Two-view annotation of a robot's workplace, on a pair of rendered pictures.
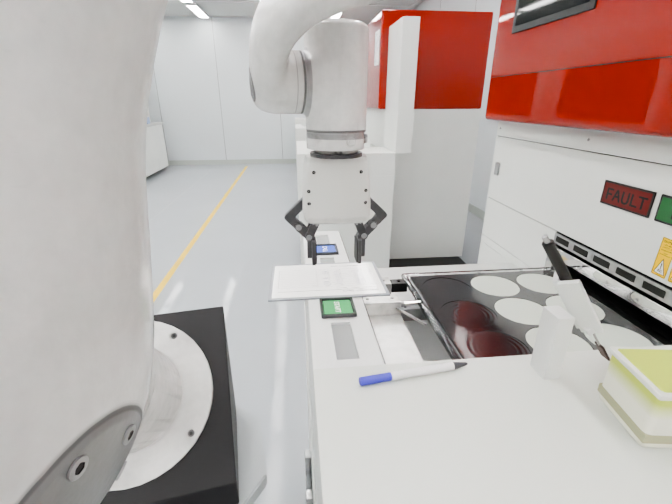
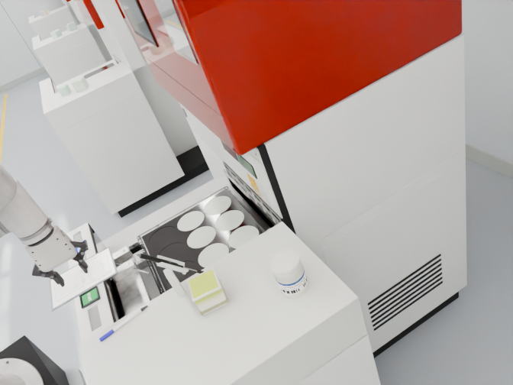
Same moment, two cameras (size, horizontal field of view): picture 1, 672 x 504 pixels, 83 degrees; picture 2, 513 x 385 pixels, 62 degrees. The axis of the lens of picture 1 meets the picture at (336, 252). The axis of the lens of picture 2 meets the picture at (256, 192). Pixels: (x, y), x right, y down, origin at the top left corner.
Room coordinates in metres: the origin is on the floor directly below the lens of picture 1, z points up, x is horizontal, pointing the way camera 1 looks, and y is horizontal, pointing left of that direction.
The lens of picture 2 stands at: (-0.47, -0.41, 1.76)
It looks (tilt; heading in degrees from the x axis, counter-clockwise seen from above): 36 degrees down; 351
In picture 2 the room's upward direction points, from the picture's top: 21 degrees counter-clockwise
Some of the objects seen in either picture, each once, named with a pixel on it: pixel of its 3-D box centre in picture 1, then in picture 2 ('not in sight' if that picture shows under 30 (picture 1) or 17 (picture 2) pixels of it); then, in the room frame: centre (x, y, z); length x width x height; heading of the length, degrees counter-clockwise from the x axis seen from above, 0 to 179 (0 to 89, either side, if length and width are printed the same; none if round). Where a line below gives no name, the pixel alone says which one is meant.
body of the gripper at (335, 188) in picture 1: (336, 184); (49, 247); (0.56, 0.00, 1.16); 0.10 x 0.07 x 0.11; 96
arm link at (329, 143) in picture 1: (337, 141); (36, 230); (0.56, 0.00, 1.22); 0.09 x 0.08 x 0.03; 96
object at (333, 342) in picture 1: (330, 307); (96, 286); (0.67, 0.01, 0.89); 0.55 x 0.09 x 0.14; 6
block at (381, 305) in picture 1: (379, 304); (124, 270); (0.67, -0.09, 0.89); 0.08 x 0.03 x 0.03; 96
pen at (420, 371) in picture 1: (415, 372); (124, 322); (0.37, -0.10, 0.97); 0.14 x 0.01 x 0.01; 104
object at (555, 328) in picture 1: (568, 324); (176, 273); (0.38, -0.27, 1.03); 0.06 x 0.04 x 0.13; 96
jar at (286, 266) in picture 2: not in sight; (289, 274); (0.21, -0.52, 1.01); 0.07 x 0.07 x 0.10
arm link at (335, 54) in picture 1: (333, 78); (14, 208); (0.56, 0.00, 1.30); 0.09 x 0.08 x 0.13; 107
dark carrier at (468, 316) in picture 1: (522, 311); (201, 237); (0.64, -0.36, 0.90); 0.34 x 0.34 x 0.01; 6
